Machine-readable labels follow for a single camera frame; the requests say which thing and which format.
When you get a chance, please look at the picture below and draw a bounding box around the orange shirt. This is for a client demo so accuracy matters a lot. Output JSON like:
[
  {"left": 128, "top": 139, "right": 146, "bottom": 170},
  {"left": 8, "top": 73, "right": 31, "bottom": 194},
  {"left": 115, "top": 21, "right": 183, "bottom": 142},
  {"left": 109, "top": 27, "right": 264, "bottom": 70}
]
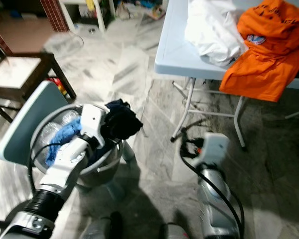
[{"left": 219, "top": 0, "right": 299, "bottom": 103}]

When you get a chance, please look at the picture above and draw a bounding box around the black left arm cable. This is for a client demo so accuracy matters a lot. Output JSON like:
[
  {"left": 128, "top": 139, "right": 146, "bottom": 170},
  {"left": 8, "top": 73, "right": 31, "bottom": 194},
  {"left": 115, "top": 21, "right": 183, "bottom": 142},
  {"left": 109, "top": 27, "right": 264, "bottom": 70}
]
[{"left": 27, "top": 142, "right": 70, "bottom": 187}]

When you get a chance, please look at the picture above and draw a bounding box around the red yellow packet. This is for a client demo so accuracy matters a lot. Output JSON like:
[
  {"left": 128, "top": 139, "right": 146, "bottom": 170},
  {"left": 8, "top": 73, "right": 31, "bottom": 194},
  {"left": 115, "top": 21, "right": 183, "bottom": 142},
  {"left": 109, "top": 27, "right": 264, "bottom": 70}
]
[{"left": 55, "top": 77, "right": 70, "bottom": 95}]

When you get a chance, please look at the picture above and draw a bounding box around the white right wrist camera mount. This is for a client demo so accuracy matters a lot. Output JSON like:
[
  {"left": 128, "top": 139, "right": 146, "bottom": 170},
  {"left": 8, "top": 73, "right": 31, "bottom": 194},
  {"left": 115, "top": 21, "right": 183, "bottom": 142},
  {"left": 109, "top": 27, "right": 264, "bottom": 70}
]
[{"left": 199, "top": 132, "right": 231, "bottom": 167}]

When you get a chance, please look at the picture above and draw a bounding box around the dark wooden stool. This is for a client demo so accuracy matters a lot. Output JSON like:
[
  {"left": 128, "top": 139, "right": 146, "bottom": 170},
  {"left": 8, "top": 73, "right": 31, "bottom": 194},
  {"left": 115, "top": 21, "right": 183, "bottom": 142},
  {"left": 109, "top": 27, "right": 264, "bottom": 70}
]
[{"left": 0, "top": 35, "right": 74, "bottom": 122}]

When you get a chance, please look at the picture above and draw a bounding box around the robot leg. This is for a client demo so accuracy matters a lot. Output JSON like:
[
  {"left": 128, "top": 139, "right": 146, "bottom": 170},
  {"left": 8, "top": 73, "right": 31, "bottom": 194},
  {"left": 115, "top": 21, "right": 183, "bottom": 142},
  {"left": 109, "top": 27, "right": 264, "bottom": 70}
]
[
  {"left": 85, "top": 212, "right": 123, "bottom": 239},
  {"left": 159, "top": 223, "right": 192, "bottom": 239}
]

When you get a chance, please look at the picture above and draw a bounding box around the robot left leg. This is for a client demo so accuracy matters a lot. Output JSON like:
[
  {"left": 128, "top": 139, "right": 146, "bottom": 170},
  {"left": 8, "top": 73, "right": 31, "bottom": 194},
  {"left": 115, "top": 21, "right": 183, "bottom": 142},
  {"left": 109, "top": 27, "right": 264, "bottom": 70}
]
[{"left": 85, "top": 212, "right": 123, "bottom": 239}]

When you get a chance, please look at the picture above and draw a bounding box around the white shelf rack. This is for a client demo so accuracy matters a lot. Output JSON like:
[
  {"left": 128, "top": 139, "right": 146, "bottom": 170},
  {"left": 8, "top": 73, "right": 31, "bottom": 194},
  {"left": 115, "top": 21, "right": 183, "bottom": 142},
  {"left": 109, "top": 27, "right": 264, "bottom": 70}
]
[{"left": 60, "top": 0, "right": 115, "bottom": 34}]

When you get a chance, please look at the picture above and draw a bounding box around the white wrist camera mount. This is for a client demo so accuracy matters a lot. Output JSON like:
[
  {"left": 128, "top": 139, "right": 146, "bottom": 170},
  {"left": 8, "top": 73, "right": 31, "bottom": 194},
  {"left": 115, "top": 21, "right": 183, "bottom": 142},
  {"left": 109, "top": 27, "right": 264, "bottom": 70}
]
[
  {"left": 80, "top": 104, "right": 110, "bottom": 147},
  {"left": 199, "top": 132, "right": 231, "bottom": 167}
]

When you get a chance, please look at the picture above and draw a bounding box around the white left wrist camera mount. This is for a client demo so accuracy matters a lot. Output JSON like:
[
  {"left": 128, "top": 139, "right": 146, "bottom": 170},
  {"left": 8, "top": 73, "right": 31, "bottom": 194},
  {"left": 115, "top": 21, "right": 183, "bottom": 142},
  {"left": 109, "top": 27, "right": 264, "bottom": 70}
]
[{"left": 80, "top": 104, "right": 110, "bottom": 147}]

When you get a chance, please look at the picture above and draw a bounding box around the robot right leg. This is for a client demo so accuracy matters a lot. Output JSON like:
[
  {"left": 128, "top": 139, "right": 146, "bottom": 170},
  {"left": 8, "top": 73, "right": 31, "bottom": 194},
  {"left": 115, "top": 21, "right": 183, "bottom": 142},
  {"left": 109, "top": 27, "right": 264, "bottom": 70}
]
[{"left": 159, "top": 223, "right": 192, "bottom": 239}]

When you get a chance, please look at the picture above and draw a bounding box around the white garment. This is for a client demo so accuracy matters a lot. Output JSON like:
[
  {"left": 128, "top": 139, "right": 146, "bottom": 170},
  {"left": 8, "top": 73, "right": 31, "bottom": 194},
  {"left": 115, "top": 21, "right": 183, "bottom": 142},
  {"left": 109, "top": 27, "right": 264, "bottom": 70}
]
[{"left": 184, "top": 0, "right": 252, "bottom": 68}]

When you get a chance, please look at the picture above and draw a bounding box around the navy garment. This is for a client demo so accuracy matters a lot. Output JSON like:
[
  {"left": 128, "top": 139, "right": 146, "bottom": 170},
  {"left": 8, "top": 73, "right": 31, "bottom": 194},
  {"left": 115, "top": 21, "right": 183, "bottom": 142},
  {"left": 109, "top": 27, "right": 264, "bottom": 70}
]
[{"left": 104, "top": 99, "right": 144, "bottom": 142}]

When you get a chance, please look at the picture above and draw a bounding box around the blue garment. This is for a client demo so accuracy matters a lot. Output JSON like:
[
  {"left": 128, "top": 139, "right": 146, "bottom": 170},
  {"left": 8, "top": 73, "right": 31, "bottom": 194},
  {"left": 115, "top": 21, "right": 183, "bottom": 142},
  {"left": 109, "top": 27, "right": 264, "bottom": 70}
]
[{"left": 45, "top": 117, "right": 88, "bottom": 167}]

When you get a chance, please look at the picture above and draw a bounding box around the grey round laundry basket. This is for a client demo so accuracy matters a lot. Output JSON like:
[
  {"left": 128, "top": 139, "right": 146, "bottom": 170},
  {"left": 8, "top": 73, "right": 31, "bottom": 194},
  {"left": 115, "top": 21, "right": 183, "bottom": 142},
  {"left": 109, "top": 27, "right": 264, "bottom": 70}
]
[{"left": 30, "top": 103, "right": 128, "bottom": 189}]

